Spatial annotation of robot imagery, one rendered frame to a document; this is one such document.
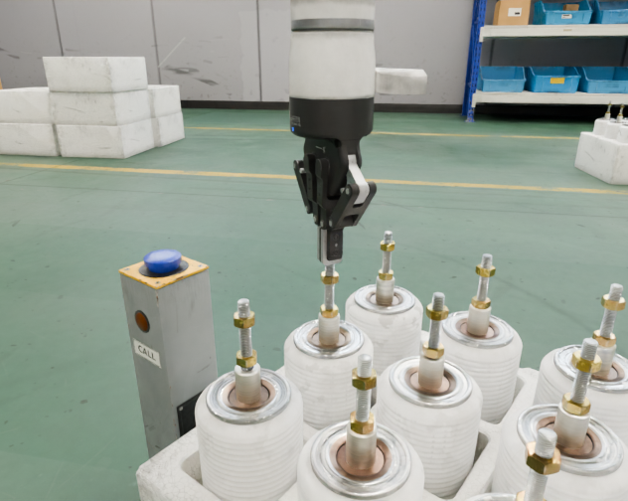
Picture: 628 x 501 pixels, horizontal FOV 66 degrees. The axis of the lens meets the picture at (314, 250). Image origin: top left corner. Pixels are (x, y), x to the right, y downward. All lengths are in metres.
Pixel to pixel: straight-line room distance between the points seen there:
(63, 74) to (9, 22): 4.11
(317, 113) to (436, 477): 0.33
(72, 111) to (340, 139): 2.79
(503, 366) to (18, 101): 3.12
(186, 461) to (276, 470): 0.10
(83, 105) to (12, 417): 2.35
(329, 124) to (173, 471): 0.34
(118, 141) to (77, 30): 3.76
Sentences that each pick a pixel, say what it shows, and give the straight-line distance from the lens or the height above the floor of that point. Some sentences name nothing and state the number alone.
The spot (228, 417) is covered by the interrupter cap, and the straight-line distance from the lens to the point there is 0.43.
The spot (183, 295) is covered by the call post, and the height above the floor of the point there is 0.29.
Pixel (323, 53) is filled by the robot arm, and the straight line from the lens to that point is 0.41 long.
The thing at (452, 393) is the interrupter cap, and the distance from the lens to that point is 0.47.
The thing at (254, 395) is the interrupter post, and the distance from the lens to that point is 0.44.
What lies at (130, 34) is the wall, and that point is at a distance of 6.32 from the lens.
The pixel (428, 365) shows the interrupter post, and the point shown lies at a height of 0.28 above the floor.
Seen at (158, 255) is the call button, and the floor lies 0.33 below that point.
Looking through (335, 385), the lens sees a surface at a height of 0.23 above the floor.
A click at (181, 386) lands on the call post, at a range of 0.60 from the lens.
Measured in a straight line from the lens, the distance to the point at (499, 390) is 0.57.
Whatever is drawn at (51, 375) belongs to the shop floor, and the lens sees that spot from 1.02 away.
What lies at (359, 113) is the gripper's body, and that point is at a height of 0.49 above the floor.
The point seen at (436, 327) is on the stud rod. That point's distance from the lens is 0.44.
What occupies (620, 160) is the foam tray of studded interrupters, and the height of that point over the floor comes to 0.11.
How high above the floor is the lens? 0.53
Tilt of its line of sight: 21 degrees down
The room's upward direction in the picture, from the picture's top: straight up
